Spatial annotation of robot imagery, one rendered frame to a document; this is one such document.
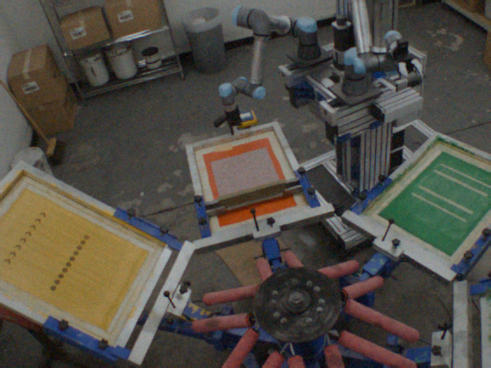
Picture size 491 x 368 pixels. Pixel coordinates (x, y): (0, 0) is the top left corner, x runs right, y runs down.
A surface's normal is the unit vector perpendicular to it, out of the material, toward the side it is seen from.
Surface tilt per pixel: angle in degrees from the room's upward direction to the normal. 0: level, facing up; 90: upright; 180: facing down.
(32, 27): 90
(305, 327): 0
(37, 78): 89
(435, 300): 0
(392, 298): 0
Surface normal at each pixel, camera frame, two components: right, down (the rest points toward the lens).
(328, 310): -0.15, -0.72
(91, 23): 0.33, 0.59
